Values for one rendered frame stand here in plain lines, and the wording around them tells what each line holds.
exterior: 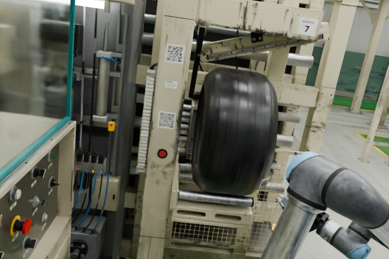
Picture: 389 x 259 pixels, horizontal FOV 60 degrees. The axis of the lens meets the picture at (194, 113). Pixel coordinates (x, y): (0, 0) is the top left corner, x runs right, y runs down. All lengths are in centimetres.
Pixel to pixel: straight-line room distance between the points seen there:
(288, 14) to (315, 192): 101
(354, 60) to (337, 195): 1078
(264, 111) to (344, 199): 55
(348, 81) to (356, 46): 109
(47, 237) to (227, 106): 78
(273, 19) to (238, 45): 24
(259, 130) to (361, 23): 1048
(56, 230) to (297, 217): 80
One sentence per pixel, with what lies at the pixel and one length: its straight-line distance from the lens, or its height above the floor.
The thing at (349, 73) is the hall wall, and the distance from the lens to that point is 1164.
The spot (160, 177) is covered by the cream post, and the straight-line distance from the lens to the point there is 157.
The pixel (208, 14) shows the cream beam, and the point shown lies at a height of 169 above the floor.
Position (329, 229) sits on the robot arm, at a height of 102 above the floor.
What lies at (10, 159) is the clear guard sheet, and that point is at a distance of 87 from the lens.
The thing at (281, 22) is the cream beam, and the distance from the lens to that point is 172.
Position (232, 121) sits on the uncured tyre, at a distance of 129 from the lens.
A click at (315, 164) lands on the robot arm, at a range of 96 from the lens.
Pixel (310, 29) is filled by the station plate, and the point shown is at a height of 169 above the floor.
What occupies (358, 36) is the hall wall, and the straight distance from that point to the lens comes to 1167.
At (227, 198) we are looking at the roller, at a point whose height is 92.
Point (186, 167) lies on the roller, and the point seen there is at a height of 91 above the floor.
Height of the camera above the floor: 165
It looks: 15 degrees down
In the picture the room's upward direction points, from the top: 8 degrees clockwise
